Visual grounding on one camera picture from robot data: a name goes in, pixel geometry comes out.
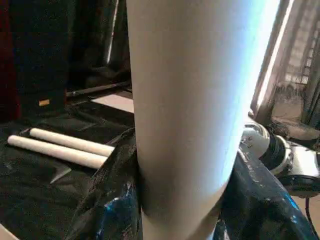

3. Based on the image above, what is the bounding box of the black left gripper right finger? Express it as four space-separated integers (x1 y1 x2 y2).
214 147 320 240

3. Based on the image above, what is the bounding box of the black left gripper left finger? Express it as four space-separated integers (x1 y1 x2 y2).
66 127 144 240

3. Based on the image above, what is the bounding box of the white plastic table leg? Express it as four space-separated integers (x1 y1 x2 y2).
124 0 286 240
7 134 109 170
29 127 116 156

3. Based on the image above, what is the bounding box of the white sheet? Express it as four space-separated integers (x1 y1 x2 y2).
91 91 136 115

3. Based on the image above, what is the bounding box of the dark long rod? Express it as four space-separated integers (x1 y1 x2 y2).
65 80 133 98

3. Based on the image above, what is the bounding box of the sheer grey window curtain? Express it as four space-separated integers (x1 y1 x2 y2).
249 0 320 126

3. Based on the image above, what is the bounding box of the dark red curtain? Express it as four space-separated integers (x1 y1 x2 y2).
0 0 22 122

